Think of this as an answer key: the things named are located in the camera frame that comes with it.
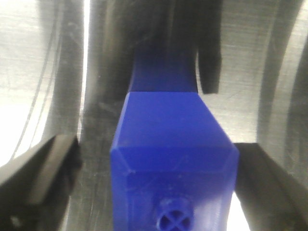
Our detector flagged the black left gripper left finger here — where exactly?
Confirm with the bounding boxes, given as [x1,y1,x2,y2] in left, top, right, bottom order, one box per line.
[0,134,82,231]

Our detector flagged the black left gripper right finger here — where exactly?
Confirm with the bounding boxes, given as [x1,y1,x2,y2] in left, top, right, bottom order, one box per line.
[235,143,308,231]

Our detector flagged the blue bottle without cap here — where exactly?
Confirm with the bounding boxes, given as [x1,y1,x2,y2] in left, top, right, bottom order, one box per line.
[111,48,239,231]

